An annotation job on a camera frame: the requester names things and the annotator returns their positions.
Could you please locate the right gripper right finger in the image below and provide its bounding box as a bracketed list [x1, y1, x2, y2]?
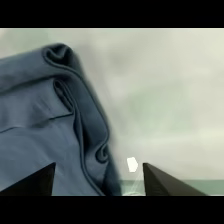
[142, 162, 208, 197]

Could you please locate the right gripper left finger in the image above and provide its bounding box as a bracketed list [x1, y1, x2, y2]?
[0, 162, 57, 197]

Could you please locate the blue shirt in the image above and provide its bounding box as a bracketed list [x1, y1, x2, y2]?
[0, 43, 123, 197]

